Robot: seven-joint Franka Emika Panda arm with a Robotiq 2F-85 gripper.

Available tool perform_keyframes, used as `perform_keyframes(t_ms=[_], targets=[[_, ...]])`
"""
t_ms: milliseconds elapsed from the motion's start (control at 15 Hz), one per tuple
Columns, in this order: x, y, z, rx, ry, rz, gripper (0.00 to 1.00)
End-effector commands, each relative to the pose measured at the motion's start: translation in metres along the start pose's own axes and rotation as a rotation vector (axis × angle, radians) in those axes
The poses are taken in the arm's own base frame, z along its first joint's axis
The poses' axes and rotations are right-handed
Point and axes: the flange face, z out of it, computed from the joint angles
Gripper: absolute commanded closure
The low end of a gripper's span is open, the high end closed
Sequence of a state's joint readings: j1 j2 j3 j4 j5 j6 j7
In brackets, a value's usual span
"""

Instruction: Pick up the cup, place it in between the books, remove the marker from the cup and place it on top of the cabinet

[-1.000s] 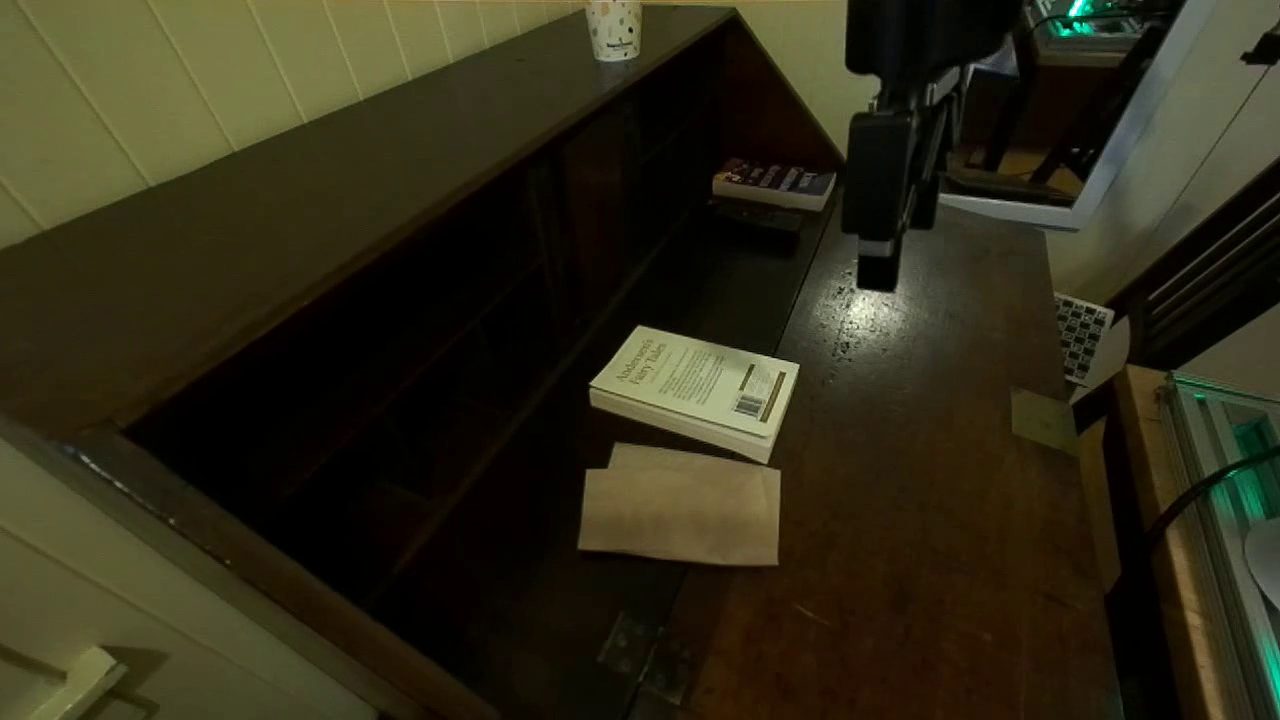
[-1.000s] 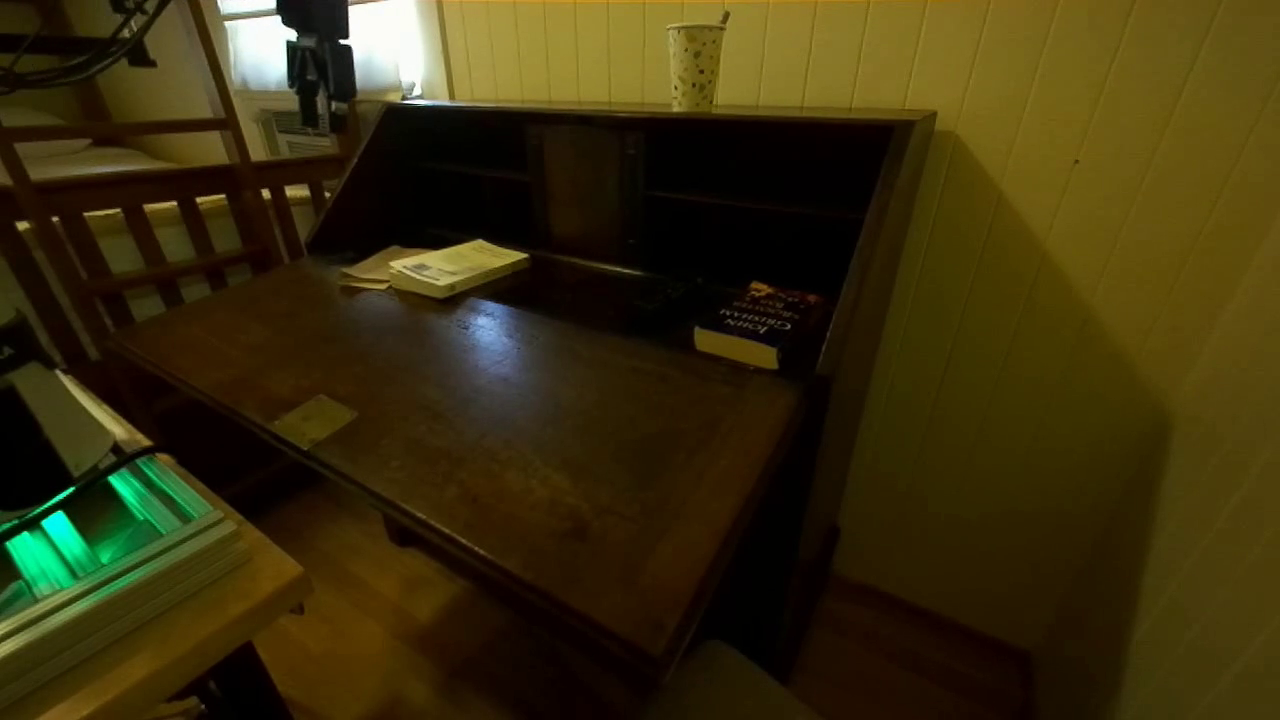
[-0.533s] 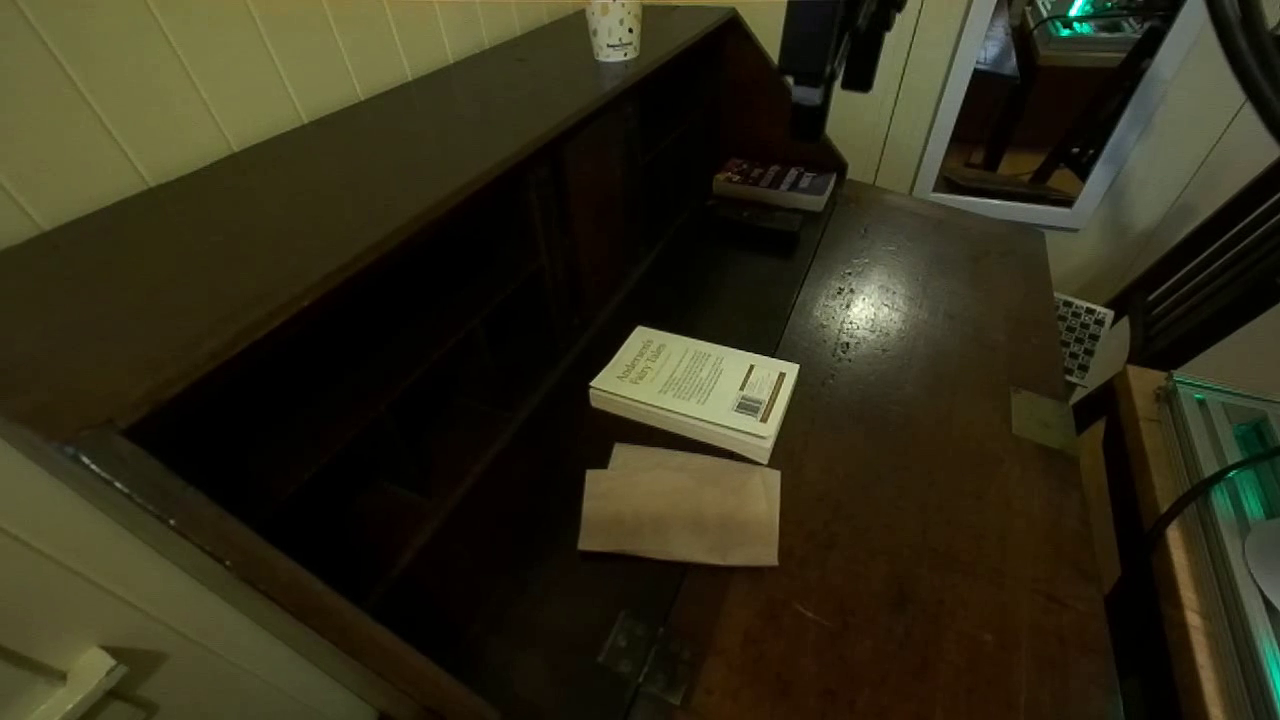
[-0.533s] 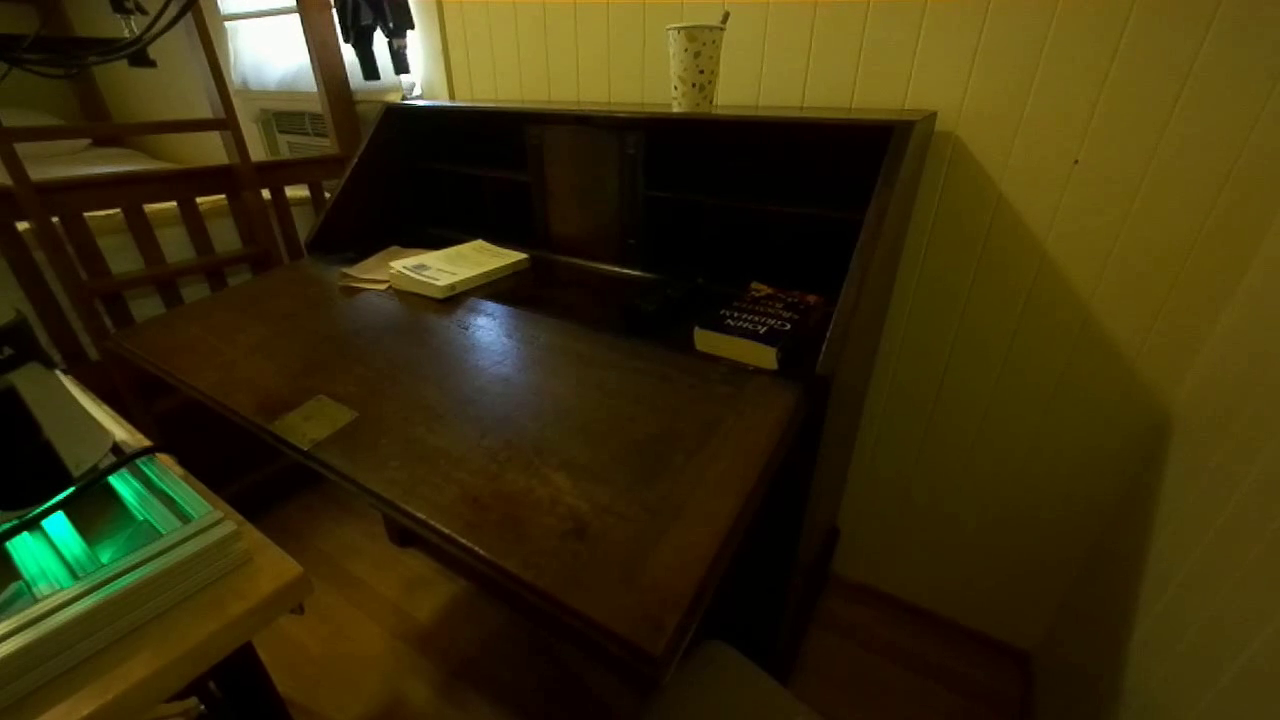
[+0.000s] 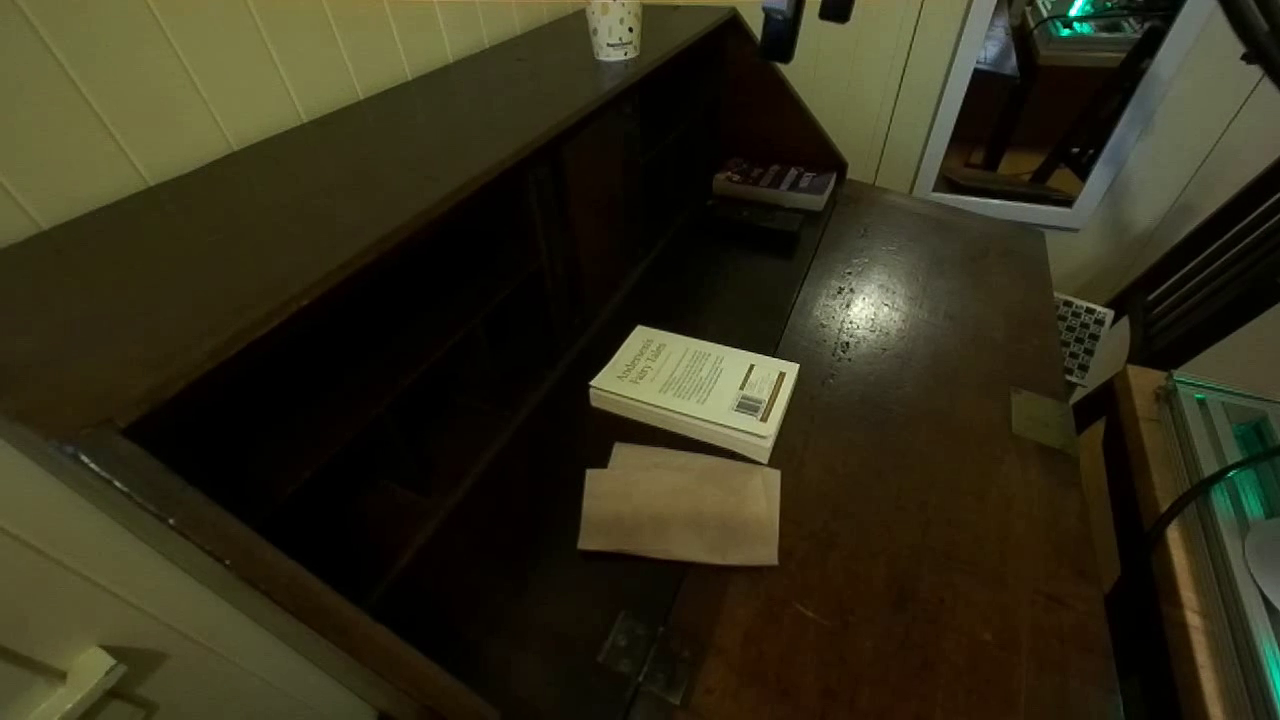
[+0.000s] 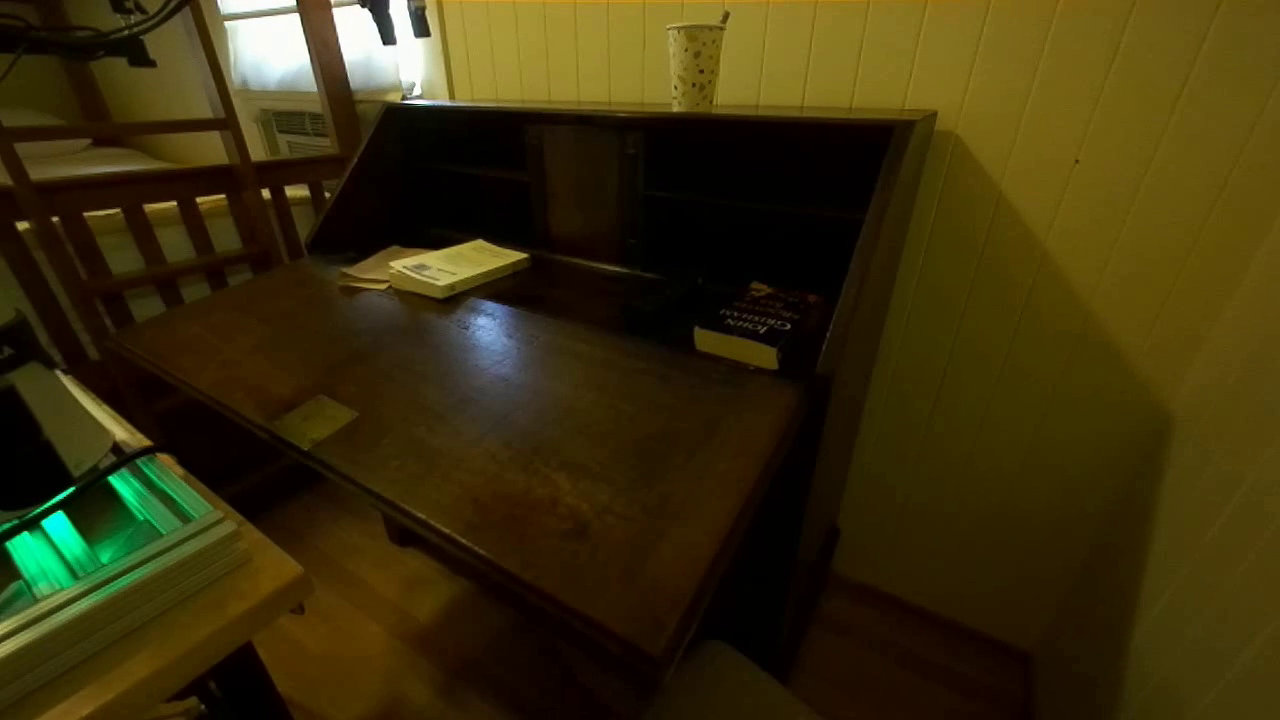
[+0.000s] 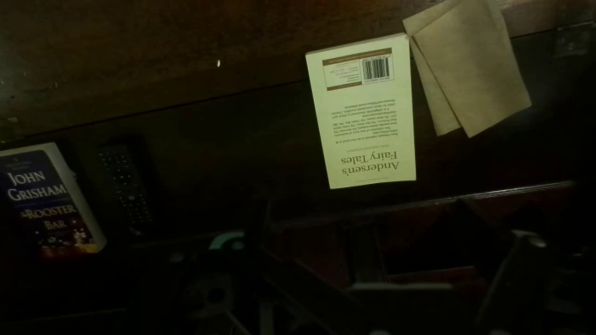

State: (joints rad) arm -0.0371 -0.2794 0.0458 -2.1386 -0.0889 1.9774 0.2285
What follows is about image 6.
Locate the white dotted paper cup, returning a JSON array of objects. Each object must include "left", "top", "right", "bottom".
[{"left": 665, "top": 15, "right": 734, "bottom": 117}]

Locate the dark wooden secretary desk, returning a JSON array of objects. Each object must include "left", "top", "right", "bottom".
[{"left": 111, "top": 97, "right": 941, "bottom": 690}]

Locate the dark hardcover book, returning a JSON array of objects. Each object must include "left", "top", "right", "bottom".
[{"left": 689, "top": 282, "right": 832, "bottom": 376}]

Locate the white paperback book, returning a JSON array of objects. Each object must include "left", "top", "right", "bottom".
[{"left": 384, "top": 238, "right": 534, "bottom": 305}]

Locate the small paper note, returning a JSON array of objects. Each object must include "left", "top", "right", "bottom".
[{"left": 273, "top": 391, "right": 366, "bottom": 457}]

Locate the white window air conditioner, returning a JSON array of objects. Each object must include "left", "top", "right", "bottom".
[{"left": 255, "top": 103, "right": 340, "bottom": 166}]

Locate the light wooden side table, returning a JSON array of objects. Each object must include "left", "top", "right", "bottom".
[{"left": 0, "top": 515, "right": 318, "bottom": 720}]

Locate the dark wooden slatted frame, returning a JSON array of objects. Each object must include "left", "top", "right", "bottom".
[{"left": 0, "top": 0, "right": 361, "bottom": 367}]

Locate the green lit aluminium frame device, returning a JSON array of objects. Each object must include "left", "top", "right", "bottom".
[{"left": 0, "top": 363, "right": 252, "bottom": 677}]

